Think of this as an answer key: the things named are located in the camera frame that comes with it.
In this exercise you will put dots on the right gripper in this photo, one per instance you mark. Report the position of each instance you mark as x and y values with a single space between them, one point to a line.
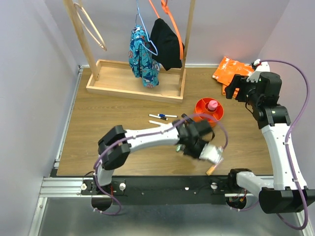
239 81

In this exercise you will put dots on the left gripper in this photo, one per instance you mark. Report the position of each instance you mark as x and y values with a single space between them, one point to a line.
197 155

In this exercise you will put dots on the orange round divided organizer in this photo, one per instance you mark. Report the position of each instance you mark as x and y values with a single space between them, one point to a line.
201 108

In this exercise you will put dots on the glue tube pink cap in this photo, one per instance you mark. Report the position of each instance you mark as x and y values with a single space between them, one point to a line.
212 106

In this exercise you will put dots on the orange pink highlighter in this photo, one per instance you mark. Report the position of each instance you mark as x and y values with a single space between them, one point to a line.
213 168

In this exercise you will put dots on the black highlighter blue cap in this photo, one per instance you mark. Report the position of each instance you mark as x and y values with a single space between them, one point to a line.
187 118

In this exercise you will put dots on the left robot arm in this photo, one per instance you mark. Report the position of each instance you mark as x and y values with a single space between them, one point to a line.
115 146

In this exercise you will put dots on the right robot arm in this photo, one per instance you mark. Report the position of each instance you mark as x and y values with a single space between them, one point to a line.
289 190

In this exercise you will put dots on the green translucent correction pen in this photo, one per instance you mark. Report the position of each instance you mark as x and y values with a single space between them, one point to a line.
180 148

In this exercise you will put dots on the orange folded cloth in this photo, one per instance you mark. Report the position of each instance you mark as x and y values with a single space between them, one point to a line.
227 69

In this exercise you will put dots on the white pen dark-blue cap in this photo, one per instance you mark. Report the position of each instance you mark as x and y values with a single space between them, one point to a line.
167 116

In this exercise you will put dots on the white pen black cap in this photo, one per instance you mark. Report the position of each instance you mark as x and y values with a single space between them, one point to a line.
157 116

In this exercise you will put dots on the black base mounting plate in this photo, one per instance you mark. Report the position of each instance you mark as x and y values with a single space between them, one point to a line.
168 190

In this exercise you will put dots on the black garment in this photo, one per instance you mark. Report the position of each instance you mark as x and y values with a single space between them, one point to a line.
167 44

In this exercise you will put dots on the blue shark-print garment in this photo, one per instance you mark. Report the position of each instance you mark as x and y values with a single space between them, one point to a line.
140 60

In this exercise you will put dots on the orange plastic hanger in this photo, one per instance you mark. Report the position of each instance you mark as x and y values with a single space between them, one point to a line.
174 27

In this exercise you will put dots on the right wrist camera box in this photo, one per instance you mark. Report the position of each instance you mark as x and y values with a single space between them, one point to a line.
258 67

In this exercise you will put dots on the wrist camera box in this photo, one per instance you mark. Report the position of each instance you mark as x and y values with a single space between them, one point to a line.
258 67
212 154

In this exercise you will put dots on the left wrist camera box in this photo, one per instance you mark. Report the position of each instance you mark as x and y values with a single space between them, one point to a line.
212 154

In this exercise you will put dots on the blue wire hanger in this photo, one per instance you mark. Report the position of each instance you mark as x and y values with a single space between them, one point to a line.
155 51

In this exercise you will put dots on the aluminium frame rail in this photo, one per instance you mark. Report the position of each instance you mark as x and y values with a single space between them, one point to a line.
152 206

